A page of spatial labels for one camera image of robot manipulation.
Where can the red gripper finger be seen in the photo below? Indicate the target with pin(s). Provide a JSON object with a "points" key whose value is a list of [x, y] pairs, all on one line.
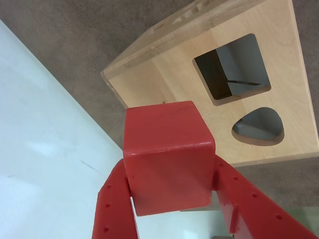
{"points": [[112, 214], [256, 211]]}

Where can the red cube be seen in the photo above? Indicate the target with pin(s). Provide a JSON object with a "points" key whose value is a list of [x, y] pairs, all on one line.
{"points": [[169, 161]]}

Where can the wooden shape sorter box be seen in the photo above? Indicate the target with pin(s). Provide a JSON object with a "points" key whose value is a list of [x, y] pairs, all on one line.
{"points": [[174, 79]]}

